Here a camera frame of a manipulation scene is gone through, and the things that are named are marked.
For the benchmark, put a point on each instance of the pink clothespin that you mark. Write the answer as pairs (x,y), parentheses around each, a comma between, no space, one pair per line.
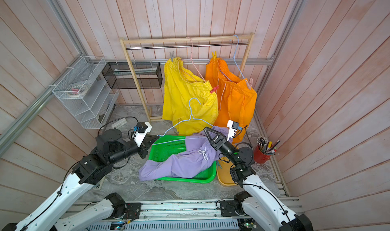
(251,83)

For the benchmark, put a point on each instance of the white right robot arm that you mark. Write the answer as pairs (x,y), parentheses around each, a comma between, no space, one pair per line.
(256,188)

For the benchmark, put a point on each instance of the red pen cup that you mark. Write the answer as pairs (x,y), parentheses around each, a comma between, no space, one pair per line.
(265,149)

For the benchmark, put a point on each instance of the small white device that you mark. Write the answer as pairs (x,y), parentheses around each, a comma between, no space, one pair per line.
(119,123)

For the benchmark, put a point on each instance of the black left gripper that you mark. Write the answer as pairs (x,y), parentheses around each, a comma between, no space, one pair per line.
(143,149)

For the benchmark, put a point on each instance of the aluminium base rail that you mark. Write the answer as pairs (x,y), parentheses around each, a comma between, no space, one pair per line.
(179,212)

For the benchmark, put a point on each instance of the black mesh wall basket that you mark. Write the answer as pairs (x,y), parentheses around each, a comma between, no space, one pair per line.
(118,75)

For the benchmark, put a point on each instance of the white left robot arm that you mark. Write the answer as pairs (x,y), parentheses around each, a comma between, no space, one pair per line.
(110,149)

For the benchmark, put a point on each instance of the purple shorts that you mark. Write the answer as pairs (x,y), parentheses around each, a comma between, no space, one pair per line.
(199,156)

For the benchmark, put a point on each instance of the red clothespin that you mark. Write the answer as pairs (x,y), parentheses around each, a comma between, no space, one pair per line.
(214,90)

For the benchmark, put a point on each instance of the yellow clothespin on orange shorts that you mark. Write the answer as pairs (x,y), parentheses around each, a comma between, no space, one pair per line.
(214,55)

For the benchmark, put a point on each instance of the white wire mesh shelf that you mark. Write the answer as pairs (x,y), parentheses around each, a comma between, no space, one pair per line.
(93,109)

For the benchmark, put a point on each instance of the wooden clothes rack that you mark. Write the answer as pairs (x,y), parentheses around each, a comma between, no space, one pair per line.
(180,43)

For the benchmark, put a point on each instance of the teal clothespin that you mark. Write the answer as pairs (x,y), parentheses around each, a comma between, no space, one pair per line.
(218,165)

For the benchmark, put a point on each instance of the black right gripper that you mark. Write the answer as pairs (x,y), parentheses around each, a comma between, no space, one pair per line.
(221,144)

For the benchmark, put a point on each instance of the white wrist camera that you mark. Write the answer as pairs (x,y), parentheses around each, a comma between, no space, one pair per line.
(234,129)
(140,131)

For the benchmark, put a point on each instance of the orange shorts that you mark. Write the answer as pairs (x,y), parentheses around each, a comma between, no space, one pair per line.
(236,100)

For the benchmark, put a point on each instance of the tape roll on shelf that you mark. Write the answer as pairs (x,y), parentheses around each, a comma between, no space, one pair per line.
(76,91)

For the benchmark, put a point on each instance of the green plastic basket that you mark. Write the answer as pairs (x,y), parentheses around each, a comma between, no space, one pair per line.
(169,145)

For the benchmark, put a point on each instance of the pink wire hanger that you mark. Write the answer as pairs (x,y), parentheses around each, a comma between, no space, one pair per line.
(191,59)

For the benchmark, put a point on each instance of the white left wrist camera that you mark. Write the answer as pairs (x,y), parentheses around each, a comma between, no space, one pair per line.
(140,131)

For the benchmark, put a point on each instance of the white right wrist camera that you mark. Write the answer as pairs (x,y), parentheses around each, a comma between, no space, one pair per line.
(234,129)

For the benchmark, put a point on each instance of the yellow plastic tray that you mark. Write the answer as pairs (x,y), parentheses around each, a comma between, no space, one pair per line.
(224,176)

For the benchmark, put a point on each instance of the light blue wire hanger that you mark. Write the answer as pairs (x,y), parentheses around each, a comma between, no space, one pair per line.
(191,118)

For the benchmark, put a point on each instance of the yellow shorts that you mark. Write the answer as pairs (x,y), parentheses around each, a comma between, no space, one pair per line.
(180,86)

